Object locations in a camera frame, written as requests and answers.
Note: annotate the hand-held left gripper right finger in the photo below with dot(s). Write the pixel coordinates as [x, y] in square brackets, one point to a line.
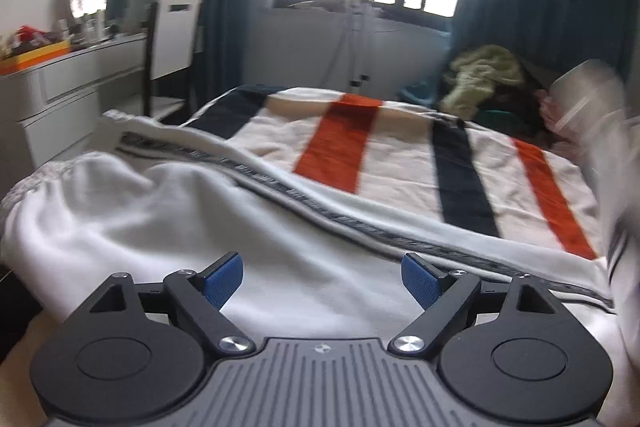
[420, 279]

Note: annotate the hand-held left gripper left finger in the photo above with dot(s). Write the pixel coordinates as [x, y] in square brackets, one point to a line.
[222, 279]

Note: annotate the white sweatpants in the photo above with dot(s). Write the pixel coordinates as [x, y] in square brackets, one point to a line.
[200, 217]

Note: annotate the pink cloth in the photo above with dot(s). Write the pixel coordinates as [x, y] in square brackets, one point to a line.
[548, 109]

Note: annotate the dark cloth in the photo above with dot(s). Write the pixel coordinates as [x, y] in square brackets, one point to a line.
[520, 112]

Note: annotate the orange navy striped blanket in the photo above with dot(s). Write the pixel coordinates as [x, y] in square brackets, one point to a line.
[395, 147]

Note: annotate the yellow-green knit garment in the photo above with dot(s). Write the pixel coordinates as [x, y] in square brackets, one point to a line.
[480, 77]

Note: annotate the white dresser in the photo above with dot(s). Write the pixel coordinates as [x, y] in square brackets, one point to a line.
[70, 92]

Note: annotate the white tripod stand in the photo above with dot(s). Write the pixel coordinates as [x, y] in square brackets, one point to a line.
[357, 32]

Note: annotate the orange box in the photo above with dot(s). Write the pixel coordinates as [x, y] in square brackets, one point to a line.
[35, 57]

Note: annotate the white chair with dark frame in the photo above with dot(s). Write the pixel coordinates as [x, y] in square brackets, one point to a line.
[172, 37]

